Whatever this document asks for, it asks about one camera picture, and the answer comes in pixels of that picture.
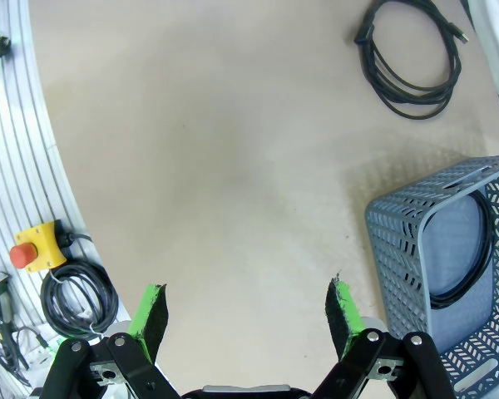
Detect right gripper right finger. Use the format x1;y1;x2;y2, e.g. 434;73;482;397
311;280;458;399

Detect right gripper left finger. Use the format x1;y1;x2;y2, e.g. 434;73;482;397
41;283;180;399

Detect black thick cable coil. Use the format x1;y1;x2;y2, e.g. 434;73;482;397
430;186;495;309

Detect black USB cable coil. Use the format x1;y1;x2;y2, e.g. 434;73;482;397
353;0;470;121

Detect blue plastic lattice basket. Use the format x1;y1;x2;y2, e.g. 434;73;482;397
364;153;499;399

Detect yellow emergency stop button box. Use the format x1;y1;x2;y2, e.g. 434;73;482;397
9;219;70;275

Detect coiled black emergency stop cable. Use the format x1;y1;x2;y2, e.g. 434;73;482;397
40;232;120;340

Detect loose thin black wires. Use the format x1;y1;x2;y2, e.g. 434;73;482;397
0;298;51;387

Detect grey aluminium rail frame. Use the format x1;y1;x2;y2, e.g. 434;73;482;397
0;0;109;399

